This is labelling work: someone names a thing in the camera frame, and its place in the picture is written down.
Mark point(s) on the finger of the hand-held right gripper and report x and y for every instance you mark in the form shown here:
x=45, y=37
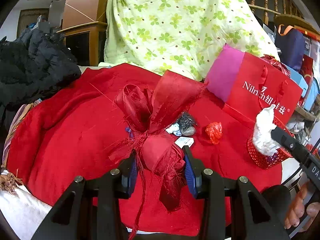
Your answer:
x=287, y=140

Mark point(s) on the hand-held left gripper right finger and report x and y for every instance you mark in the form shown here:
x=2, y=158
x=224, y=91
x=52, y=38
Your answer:
x=190, y=173

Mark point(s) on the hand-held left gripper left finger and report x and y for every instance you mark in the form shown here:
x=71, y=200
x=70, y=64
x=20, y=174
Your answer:
x=132, y=173

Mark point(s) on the red mesh basket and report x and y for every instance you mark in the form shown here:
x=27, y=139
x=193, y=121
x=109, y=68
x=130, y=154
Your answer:
x=262, y=161

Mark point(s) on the red satin ribbon bow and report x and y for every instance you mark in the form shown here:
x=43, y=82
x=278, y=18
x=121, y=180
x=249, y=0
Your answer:
x=160, y=150

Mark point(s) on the person's right hand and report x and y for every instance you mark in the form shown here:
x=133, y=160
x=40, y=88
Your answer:
x=302, y=210

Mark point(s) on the white paper card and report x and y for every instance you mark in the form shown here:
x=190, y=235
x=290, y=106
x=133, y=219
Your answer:
x=184, y=142

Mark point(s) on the grey crumpled lump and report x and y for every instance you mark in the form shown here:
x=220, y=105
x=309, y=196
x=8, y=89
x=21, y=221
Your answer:
x=188, y=130

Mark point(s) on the red crumpled plastic bag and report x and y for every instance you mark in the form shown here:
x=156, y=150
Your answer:
x=213, y=132

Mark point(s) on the black round object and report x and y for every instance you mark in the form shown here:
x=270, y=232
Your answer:
x=275, y=202

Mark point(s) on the black crumpled wad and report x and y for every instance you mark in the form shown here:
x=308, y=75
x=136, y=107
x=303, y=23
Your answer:
x=186, y=121

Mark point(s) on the light blue box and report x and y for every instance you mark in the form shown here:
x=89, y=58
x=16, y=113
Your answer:
x=298, y=80

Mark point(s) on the red fleece blanket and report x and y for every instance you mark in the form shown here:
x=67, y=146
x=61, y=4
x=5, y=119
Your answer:
x=75, y=142

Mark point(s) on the red paper gift bag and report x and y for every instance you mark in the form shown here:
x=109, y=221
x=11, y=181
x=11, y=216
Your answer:
x=250, y=77

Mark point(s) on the red shiny foil wrapping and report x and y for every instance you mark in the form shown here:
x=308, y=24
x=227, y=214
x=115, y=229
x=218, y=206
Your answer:
x=276, y=63

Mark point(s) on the magenta cushion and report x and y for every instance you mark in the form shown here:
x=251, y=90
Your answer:
x=222, y=75

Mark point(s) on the white cloth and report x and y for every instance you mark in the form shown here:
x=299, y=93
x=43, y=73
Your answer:
x=20, y=212

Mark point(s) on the striped cloth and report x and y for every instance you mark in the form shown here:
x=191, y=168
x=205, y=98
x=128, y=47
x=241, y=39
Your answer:
x=15, y=127

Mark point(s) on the green clover print blanket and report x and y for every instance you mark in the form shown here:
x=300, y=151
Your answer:
x=175, y=30

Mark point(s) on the black padded jacket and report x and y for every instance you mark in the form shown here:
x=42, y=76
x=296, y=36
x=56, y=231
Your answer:
x=32, y=67

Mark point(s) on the wooden cabinet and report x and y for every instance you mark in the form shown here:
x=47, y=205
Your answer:
x=80, y=30

